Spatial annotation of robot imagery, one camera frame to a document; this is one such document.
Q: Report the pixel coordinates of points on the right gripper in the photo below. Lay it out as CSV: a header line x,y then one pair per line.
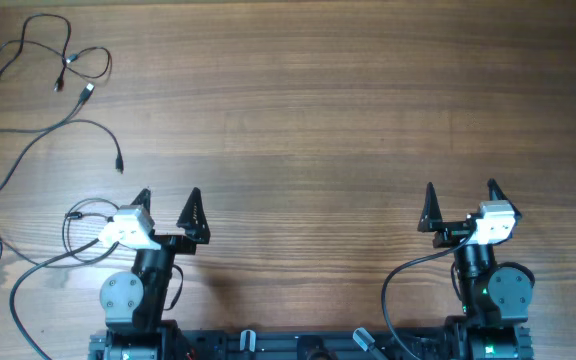
x,y
432,221

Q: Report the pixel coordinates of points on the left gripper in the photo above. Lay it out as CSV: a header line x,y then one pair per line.
x,y
195,231

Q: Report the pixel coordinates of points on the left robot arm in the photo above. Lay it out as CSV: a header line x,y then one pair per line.
x,y
135,300

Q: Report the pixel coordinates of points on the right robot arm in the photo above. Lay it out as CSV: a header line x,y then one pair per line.
x,y
495,296

